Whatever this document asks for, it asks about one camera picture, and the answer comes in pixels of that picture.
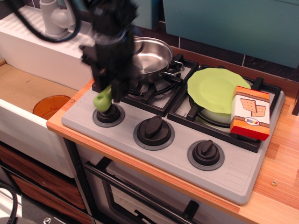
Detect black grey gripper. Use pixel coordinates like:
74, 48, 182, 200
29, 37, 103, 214
79, 35, 139, 103

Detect grey spatula green handle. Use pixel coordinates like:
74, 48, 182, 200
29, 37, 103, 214
93, 85, 113, 112

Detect toy cracker box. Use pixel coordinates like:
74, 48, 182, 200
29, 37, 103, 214
230, 86, 270, 140

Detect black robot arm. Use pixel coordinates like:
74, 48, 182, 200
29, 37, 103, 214
80, 0, 138, 102

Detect left black stove knob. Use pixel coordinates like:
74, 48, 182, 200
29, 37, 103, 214
93, 104, 125, 128

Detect black stove knob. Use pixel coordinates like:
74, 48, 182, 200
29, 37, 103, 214
133, 115, 175, 151
187, 140, 225, 171
93, 104, 125, 128

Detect stainless steel pot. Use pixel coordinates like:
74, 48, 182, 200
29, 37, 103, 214
133, 37, 185, 84

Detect middle black stove knob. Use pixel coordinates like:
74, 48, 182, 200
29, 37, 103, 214
133, 115, 175, 151

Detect green plastic plate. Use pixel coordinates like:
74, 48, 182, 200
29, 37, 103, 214
187, 68, 251, 114

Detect right black stove knob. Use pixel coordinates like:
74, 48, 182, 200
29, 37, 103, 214
187, 140, 225, 171

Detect grey toy stove top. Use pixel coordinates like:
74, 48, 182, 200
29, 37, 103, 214
60, 60, 286, 206

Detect left black burner grate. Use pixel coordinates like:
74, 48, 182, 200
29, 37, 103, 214
117, 54, 186, 117

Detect orange sink drain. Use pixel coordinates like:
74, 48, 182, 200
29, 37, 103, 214
33, 95, 71, 120

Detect white toy sink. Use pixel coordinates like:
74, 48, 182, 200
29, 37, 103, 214
0, 4, 93, 178

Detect grey toy faucet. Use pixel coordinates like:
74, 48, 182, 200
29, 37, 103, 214
40, 0, 76, 40

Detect wooden drawer front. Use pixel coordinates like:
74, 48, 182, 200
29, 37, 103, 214
0, 142, 92, 224

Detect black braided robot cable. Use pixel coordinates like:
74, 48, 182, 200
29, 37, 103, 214
7, 0, 82, 43

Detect black oven door handle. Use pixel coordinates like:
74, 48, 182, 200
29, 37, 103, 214
84, 161, 199, 224

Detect black cable bottom left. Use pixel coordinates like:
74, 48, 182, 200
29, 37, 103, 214
0, 182, 19, 224

